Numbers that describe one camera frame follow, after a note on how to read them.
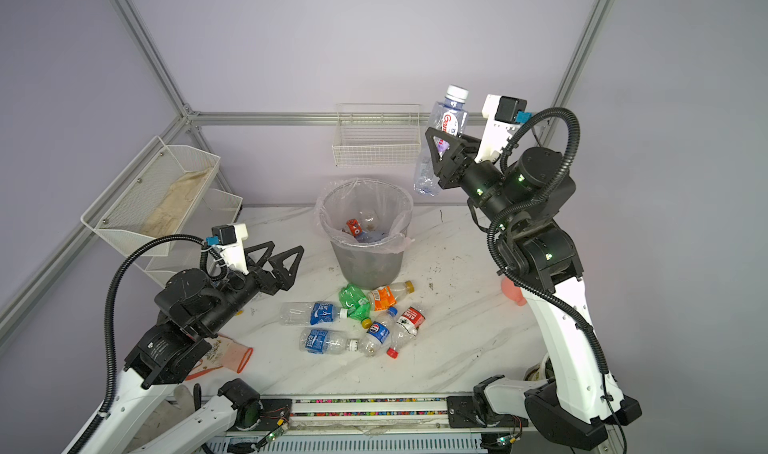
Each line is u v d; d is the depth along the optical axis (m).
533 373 0.80
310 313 0.88
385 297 0.92
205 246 0.48
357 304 0.91
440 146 0.46
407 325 0.84
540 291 0.35
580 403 0.36
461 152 0.41
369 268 0.90
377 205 0.95
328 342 0.85
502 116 0.38
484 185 0.41
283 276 0.52
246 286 0.51
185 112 0.91
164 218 0.76
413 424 0.73
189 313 0.43
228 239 0.50
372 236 0.92
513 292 0.95
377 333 0.82
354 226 0.93
